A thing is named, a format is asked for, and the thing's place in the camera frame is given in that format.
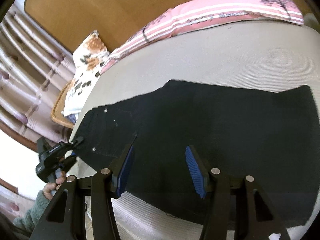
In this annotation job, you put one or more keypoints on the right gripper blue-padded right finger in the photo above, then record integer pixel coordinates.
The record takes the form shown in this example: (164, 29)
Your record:
(255, 215)

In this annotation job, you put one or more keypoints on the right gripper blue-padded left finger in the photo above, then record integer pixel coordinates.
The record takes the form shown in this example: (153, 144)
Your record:
(64, 217)

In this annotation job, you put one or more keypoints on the black denim pants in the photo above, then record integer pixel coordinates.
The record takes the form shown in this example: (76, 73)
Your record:
(272, 136)

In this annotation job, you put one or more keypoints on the grey-green knitted sleeve forearm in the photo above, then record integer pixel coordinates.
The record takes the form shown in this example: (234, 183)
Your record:
(28, 222)

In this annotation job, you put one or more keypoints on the person's left hand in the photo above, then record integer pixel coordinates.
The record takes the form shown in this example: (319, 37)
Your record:
(50, 187)

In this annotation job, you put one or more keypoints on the rattan wicker chair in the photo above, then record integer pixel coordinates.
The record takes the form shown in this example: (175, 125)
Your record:
(57, 110)

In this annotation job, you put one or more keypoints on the beige patterned curtain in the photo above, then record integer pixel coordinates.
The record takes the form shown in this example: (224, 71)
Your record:
(34, 72)

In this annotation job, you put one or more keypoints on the white floral pillow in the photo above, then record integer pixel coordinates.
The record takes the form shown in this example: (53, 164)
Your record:
(89, 59)

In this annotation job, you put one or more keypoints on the bamboo wooden headboard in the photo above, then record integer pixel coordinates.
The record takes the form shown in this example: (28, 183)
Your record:
(70, 21)

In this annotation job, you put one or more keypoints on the beige woven bed mat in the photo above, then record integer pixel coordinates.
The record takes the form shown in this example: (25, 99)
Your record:
(270, 56)

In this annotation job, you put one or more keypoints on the pink striped Baby pillow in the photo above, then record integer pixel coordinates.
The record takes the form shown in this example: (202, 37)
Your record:
(202, 14)

